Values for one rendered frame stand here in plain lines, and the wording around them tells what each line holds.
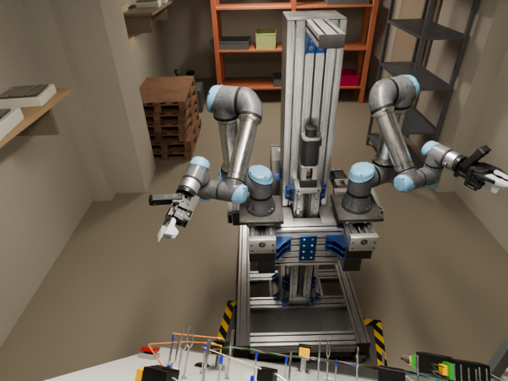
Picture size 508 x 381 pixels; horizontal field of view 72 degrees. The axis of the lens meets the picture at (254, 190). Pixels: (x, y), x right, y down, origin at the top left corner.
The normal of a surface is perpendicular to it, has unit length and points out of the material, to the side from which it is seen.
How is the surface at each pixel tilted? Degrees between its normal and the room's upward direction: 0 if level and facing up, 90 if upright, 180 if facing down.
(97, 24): 90
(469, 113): 90
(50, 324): 0
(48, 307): 0
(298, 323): 0
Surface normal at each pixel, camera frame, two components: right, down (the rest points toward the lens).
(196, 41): 0.01, 0.57
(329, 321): -0.03, -0.82
